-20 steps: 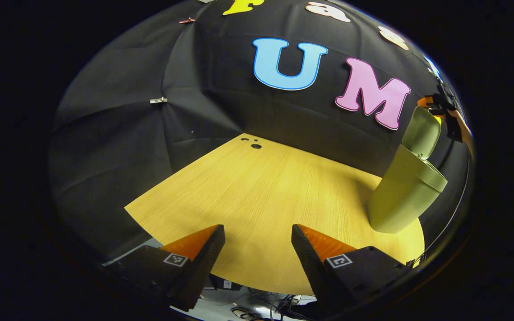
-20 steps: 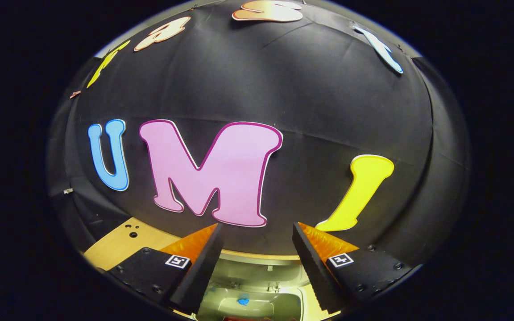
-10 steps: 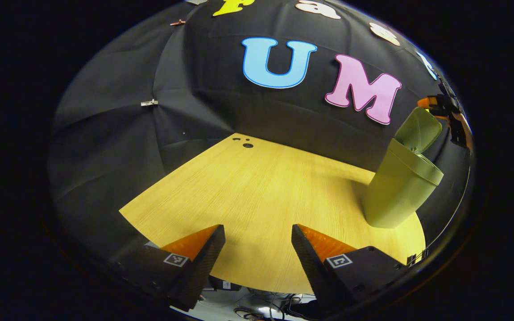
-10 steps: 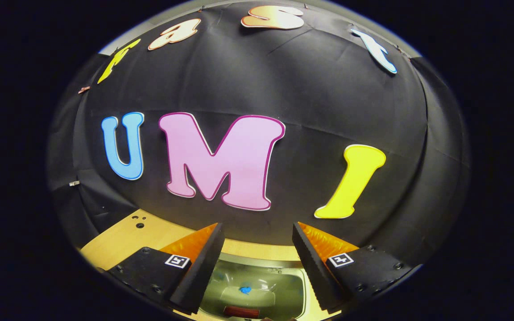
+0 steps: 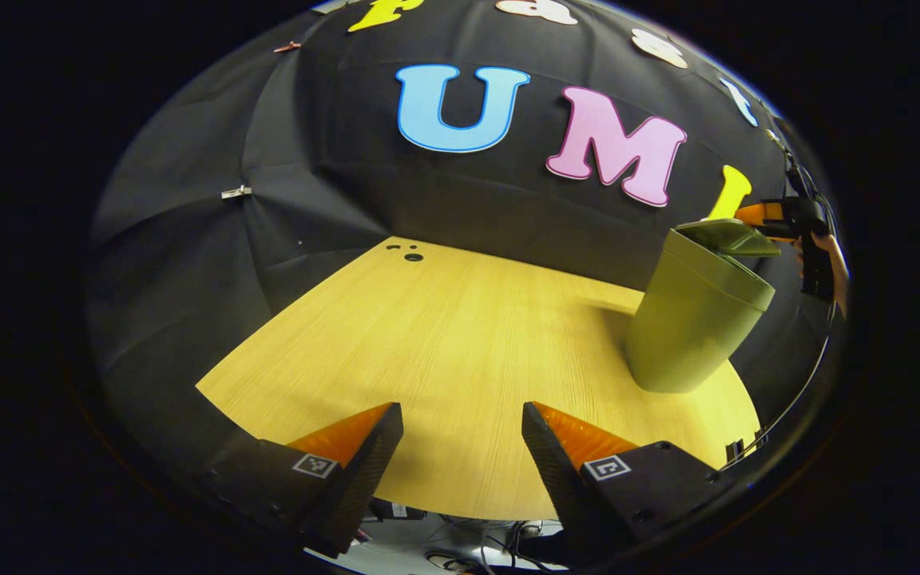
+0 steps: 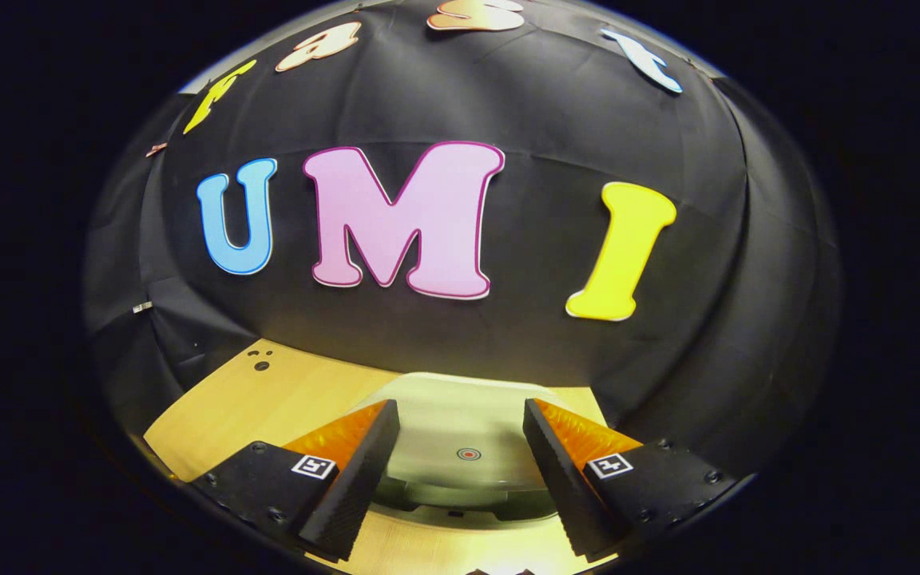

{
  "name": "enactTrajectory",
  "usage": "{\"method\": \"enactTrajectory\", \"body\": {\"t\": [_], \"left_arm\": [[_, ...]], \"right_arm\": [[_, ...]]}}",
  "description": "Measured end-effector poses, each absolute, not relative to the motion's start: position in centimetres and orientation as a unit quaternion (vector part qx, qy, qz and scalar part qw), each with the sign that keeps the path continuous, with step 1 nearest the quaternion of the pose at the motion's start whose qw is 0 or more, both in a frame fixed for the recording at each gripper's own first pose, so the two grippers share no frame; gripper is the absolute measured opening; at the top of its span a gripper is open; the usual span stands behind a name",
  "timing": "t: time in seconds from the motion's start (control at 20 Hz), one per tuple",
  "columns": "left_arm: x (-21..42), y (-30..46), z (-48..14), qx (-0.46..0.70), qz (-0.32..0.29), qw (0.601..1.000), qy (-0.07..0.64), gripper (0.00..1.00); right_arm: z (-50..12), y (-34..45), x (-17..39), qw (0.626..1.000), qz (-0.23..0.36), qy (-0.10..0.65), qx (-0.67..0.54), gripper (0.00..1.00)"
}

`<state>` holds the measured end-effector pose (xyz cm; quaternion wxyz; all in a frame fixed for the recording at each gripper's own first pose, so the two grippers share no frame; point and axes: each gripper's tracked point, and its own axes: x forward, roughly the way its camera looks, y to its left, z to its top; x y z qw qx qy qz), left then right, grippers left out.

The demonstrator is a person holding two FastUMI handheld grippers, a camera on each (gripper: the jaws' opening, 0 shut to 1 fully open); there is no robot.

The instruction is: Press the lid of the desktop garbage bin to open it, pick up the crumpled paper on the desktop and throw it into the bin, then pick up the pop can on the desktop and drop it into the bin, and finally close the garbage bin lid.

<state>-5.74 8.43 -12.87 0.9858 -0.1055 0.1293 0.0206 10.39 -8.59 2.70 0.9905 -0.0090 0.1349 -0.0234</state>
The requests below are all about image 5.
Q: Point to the black backdrop cloth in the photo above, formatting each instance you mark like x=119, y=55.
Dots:
x=188, y=239

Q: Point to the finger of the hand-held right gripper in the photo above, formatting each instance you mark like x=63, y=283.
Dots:
x=759, y=214

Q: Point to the white cloth clip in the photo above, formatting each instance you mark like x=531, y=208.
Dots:
x=236, y=192

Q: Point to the red cloth clip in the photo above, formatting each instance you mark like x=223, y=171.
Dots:
x=287, y=46

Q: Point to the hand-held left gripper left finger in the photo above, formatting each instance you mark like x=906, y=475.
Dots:
x=360, y=487

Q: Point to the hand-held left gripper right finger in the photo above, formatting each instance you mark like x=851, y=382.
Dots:
x=560, y=487

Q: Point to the pale green desktop garbage bin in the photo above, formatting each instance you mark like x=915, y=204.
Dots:
x=684, y=327

